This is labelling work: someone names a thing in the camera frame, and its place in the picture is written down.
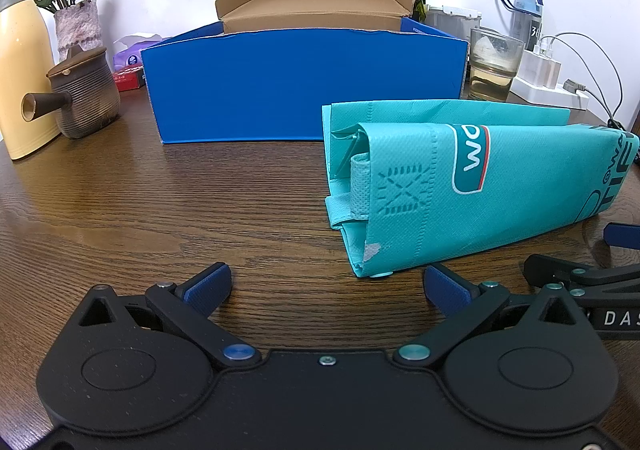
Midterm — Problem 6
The teal non-woven shopping bag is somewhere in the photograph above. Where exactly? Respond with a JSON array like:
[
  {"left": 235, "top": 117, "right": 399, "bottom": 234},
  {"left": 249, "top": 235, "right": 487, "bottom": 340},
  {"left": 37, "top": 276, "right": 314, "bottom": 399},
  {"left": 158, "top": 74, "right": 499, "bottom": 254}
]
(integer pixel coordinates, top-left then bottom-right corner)
[{"left": 322, "top": 100, "right": 639, "bottom": 277}]

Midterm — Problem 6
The white power strip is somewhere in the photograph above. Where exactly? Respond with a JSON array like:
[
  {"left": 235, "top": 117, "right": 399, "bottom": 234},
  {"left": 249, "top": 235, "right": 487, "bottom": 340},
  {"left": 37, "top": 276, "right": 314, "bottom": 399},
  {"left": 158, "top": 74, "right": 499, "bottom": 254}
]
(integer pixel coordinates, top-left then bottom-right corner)
[{"left": 508, "top": 77, "right": 590, "bottom": 110}]

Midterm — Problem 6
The white charger adapter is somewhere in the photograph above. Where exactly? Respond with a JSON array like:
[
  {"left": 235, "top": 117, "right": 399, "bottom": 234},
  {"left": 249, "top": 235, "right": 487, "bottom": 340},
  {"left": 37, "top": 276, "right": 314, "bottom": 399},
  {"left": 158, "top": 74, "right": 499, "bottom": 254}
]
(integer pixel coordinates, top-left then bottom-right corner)
[{"left": 518, "top": 50, "right": 561, "bottom": 89}]

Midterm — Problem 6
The glass of tea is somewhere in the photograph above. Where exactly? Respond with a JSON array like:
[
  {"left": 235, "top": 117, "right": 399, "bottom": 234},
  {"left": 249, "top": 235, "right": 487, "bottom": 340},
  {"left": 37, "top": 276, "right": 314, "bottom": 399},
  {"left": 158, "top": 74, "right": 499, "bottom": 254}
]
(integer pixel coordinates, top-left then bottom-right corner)
[{"left": 469, "top": 28, "right": 525, "bottom": 102}]

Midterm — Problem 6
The brown ceramic teapot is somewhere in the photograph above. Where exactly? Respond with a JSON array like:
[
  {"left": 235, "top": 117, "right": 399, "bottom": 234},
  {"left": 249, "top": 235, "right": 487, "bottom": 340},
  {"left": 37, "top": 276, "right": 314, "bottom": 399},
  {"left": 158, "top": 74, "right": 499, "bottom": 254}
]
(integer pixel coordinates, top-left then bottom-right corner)
[{"left": 21, "top": 46, "right": 120, "bottom": 139}]

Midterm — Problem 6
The red small box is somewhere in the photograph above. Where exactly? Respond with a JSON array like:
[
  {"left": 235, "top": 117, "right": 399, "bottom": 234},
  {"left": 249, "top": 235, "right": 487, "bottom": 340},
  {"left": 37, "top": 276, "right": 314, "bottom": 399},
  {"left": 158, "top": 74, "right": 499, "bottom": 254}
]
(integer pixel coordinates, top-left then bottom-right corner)
[{"left": 113, "top": 66, "right": 145, "bottom": 92}]

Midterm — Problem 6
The blue water bottle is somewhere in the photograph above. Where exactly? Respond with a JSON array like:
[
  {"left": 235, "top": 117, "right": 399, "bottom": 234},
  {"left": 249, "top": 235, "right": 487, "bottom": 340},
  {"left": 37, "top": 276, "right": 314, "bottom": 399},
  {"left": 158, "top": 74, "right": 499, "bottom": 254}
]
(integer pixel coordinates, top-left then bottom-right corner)
[{"left": 499, "top": 0, "right": 544, "bottom": 52}]

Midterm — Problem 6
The purple tissue pack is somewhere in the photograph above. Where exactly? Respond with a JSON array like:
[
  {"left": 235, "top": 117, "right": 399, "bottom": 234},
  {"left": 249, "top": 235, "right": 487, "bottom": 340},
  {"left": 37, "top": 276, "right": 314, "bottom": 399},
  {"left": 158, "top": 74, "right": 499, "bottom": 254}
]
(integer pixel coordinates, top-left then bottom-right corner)
[{"left": 113, "top": 32, "right": 163, "bottom": 72}]

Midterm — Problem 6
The white plastic container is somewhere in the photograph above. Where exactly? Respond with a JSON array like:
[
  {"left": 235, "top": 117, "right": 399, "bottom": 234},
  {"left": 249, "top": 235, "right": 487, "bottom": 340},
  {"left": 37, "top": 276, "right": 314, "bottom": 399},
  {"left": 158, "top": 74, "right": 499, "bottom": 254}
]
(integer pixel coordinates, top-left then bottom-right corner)
[{"left": 425, "top": 6, "right": 482, "bottom": 41}]

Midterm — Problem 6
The blue cardboard box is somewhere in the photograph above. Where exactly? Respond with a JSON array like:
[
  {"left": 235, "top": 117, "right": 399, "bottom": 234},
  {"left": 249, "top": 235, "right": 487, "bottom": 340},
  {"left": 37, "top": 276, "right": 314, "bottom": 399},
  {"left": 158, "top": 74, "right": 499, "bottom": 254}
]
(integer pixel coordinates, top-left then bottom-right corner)
[{"left": 142, "top": 0, "right": 468, "bottom": 143}]

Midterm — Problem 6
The yellow thermos jug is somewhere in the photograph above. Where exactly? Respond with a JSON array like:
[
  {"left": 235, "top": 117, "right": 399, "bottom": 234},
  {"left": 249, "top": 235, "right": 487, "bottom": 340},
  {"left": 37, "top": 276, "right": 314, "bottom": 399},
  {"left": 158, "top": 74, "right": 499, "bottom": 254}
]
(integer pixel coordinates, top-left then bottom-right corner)
[{"left": 0, "top": 0, "right": 60, "bottom": 161}]

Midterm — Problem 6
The grey charging cable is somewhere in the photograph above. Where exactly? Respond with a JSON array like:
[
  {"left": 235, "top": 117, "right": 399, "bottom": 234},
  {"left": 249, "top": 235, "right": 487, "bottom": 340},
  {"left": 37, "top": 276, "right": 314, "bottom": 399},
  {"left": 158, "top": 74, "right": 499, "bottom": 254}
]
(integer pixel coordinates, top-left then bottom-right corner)
[{"left": 537, "top": 31, "right": 633, "bottom": 131}]

